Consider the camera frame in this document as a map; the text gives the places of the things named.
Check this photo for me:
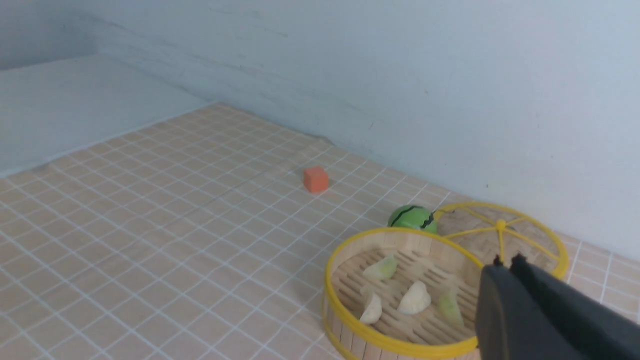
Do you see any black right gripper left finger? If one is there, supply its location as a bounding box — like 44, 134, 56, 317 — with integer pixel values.
475, 256, 570, 360

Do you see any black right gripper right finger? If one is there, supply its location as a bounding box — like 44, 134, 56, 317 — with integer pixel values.
509, 254, 640, 360

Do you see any yellowish dumpling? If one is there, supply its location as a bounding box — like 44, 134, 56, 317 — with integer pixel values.
437, 288, 464, 327

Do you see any pale dumpling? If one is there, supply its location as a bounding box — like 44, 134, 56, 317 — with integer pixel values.
397, 281, 432, 316
359, 290, 383, 325

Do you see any greenish dumpling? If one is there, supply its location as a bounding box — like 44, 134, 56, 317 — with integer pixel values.
362, 253, 399, 281

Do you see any woven bamboo steamer lid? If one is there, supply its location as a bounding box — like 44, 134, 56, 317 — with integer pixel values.
434, 202, 570, 281

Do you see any bamboo steamer tray yellow rim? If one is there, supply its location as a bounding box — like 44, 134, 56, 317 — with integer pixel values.
322, 227, 483, 360

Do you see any green toy watermelon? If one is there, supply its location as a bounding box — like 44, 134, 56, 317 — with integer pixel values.
387, 204, 438, 234

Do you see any orange cube block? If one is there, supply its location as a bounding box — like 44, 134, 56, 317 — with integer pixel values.
302, 166, 330, 194

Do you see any checkered beige tablecloth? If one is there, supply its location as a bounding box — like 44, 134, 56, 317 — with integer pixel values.
0, 102, 640, 360

